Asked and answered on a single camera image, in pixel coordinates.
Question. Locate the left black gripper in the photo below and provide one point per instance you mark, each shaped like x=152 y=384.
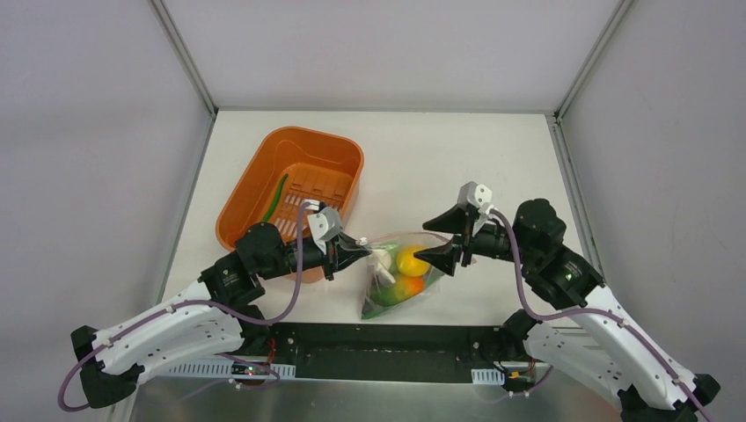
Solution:
x=332 y=256

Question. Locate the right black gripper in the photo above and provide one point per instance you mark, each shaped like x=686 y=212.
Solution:
x=463 y=245

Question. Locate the white mushroom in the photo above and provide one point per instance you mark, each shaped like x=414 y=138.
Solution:
x=381 y=263

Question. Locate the yellow lemon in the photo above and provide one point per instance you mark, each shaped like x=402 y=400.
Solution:
x=408 y=264

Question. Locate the clear zip top bag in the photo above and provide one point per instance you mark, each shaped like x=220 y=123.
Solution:
x=392 y=243

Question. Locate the small orange tangerine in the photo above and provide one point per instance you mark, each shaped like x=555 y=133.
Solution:
x=406 y=287

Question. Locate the green lime fruit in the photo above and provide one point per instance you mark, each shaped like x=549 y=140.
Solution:
x=384 y=296

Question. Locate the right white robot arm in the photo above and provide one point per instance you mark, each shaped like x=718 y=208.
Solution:
x=588 y=336

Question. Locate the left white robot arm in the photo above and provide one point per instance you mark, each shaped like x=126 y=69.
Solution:
x=212 y=315

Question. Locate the orange plastic basket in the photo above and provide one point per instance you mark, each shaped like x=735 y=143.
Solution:
x=321 y=167

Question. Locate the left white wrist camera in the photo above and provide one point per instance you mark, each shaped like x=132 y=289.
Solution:
x=324 y=222

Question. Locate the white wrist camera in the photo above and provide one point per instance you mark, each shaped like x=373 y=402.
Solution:
x=324 y=222
x=478 y=196

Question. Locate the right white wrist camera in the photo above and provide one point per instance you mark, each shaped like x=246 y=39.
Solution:
x=478 y=196

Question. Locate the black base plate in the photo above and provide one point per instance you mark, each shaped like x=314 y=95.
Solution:
x=385 y=352

